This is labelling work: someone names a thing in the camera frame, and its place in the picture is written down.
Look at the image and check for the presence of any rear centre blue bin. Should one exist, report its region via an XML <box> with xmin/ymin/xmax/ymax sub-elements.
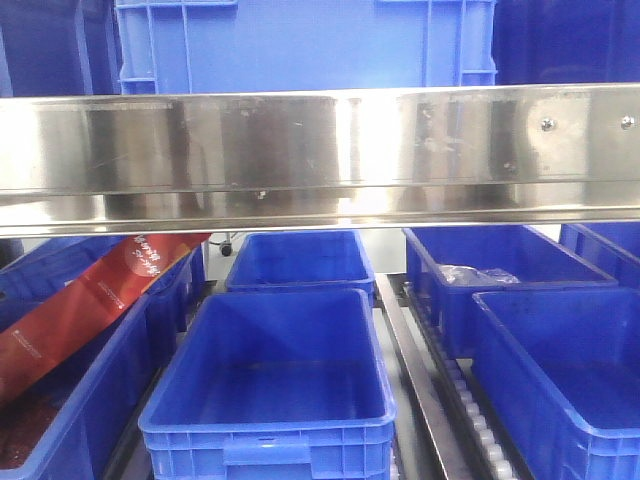
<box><xmin>225</xmin><ymin>230</ymin><xmax>375</xmax><ymax>304</ymax></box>

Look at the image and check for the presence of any clear plastic bag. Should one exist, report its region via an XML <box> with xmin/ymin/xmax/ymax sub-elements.
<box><xmin>439</xmin><ymin>264</ymin><xmax>520</xmax><ymax>286</ymax></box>

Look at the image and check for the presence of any front centre blue bin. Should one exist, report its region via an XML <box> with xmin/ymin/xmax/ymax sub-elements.
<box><xmin>139</xmin><ymin>289</ymin><xmax>397</xmax><ymax>479</ymax></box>

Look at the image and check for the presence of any stainless steel shelf beam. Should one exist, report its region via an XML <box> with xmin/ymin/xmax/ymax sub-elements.
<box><xmin>1</xmin><ymin>83</ymin><xmax>639</xmax><ymax>237</ymax></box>

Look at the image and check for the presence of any rear left blue bin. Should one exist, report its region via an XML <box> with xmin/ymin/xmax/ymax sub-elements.
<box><xmin>1</xmin><ymin>236</ymin><xmax>205</xmax><ymax>331</ymax></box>

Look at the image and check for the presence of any dark blue crate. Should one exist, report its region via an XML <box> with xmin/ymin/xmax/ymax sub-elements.
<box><xmin>1</xmin><ymin>1</ymin><xmax>121</xmax><ymax>97</ymax></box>
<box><xmin>492</xmin><ymin>1</ymin><xmax>639</xmax><ymax>85</ymax></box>

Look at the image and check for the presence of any front left blue bin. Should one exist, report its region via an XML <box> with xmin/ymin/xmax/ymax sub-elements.
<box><xmin>1</xmin><ymin>295</ymin><xmax>184</xmax><ymax>479</ymax></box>

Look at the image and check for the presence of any black caster wheel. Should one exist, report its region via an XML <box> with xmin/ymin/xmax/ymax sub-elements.
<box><xmin>219</xmin><ymin>242</ymin><xmax>233</xmax><ymax>257</ymax></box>

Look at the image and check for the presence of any far right blue bin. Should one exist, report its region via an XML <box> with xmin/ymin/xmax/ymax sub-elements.
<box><xmin>559</xmin><ymin>222</ymin><xmax>639</xmax><ymax>289</ymax></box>

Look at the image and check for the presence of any rear right blue bin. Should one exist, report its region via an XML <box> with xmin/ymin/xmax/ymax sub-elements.
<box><xmin>403</xmin><ymin>225</ymin><xmax>618</xmax><ymax>358</ymax></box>

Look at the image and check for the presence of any red cardboard package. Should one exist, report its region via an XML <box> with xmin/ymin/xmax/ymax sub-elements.
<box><xmin>1</xmin><ymin>233</ymin><xmax>210</xmax><ymax>407</ymax></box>

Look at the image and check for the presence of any white roller track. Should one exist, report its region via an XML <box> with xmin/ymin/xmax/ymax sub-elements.
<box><xmin>403</xmin><ymin>282</ymin><xmax>532</xmax><ymax>479</ymax></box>

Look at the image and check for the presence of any large blue crate upper shelf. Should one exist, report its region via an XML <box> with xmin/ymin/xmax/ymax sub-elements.
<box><xmin>115</xmin><ymin>1</ymin><xmax>497</xmax><ymax>94</ymax></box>

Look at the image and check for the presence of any steel shelf divider rail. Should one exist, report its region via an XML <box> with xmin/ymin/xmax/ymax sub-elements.
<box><xmin>376</xmin><ymin>274</ymin><xmax>473</xmax><ymax>479</ymax></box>

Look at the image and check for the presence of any dark blue crate upper left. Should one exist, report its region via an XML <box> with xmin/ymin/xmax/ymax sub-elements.
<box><xmin>1</xmin><ymin>1</ymin><xmax>121</xmax><ymax>97</ymax></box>

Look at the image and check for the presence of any blue bin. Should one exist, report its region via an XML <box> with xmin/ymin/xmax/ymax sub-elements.
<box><xmin>1</xmin><ymin>236</ymin><xmax>205</xmax><ymax>331</ymax></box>
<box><xmin>472</xmin><ymin>288</ymin><xmax>639</xmax><ymax>479</ymax></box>
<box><xmin>225</xmin><ymin>230</ymin><xmax>375</xmax><ymax>304</ymax></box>
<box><xmin>403</xmin><ymin>225</ymin><xmax>618</xmax><ymax>358</ymax></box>
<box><xmin>139</xmin><ymin>289</ymin><xmax>397</xmax><ymax>479</ymax></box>
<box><xmin>1</xmin><ymin>295</ymin><xmax>184</xmax><ymax>479</ymax></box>
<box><xmin>559</xmin><ymin>222</ymin><xmax>639</xmax><ymax>289</ymax></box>

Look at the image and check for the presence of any dark blue crate upper right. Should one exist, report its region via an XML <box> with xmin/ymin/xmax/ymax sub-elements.
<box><xmin>492</xmin><ymin>1</ymin><xmax>639</xmax><ymax>85</ymax></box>

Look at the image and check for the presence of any front right blue bin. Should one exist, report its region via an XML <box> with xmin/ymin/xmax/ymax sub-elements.
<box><xmin>472</xmin><ymin>288</ymin><xmax>639</xmax><ymax>479</ymax></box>

